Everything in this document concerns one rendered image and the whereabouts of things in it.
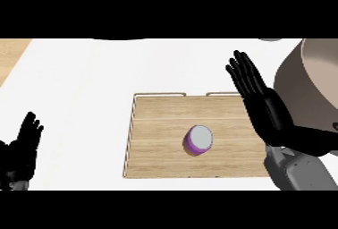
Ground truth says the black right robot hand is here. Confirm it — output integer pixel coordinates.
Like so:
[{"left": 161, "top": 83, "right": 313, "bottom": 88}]
[{"left": 224, "top": 49, "right": 338, "bottom": 157}]

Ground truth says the large beige pot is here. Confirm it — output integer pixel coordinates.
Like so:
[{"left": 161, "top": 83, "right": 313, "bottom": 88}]
[{"left": 272, "top": 38, "right": 338, "bottom": 132}]

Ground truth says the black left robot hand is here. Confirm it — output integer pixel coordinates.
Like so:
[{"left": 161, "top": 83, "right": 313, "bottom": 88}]
[{"left": 0, "top": 111, "right": 44, "bottom": 191}]

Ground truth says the wooden tray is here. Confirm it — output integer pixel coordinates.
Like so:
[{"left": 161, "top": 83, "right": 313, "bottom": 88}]
[{"left": 121, "top": 91, "right": 270, "bottom": 180}]

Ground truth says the dark rounded object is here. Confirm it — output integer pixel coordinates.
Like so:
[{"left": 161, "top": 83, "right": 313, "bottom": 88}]
[{"left": 93, "top": 38, "right": 151, "bottom": 41}]

